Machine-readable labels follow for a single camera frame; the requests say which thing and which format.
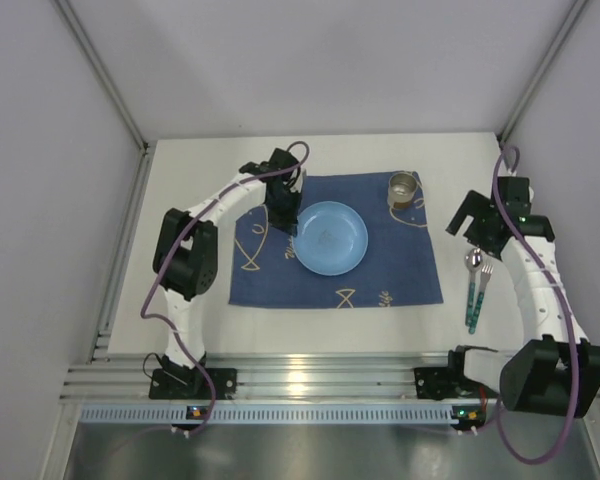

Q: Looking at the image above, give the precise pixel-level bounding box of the light blue plastic plate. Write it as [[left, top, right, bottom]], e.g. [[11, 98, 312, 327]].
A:
[[292, 201, 369, 277]]

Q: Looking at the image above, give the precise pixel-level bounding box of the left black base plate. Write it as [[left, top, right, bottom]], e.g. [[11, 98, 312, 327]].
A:
[[148, 368, 238, 400]]

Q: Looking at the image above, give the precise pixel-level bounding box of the right aluminium frame post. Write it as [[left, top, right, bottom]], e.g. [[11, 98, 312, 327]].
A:
[[496, 0, 591, 145]]

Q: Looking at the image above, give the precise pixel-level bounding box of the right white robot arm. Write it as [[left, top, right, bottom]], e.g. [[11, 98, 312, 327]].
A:
[[447, 176, 600, 418]]

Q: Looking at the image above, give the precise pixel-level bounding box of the metal fork teal handle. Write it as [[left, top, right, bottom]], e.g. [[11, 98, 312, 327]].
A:
[[468, 263, 493, 335]]

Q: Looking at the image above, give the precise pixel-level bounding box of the blue cloth placemat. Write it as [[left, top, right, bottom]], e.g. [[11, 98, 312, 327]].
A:
[[229, 172, 443, 309]]

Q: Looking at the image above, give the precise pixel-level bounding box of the aluminium mounting rail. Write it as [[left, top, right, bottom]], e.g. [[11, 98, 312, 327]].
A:
[[60, 353, 447, 403]]

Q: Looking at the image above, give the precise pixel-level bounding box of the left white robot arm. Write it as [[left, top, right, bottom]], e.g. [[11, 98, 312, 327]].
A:
[[140, 141, 310, 369]]

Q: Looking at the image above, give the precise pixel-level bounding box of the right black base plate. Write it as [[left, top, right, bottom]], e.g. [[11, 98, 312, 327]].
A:
[[413, 367, 480, 401]]

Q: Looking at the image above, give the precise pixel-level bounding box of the small metal cup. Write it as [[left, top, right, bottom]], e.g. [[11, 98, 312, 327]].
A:
[[387, 171, 419, 210]]

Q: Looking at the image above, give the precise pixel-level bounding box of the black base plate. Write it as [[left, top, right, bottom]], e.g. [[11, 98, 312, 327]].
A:
[[148, 368, 238, 400], [413, 367, 480, 401]]

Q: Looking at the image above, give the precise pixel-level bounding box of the aluminium frame post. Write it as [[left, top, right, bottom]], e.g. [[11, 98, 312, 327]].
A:
[[50, 0, 148, 151], [496, 0, 591, 145]]

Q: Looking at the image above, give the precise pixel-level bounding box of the perforated grey cable duct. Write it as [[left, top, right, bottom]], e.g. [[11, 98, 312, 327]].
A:
[[80, 403, 483, 425]]

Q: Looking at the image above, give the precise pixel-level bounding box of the left aluminium frame post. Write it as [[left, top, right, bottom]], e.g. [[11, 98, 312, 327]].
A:
[[50, 0, 148, 151]]

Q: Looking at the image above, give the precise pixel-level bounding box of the metal spoon teal handle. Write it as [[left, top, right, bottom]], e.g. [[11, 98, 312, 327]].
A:
[[465, 248, 483, 318]]

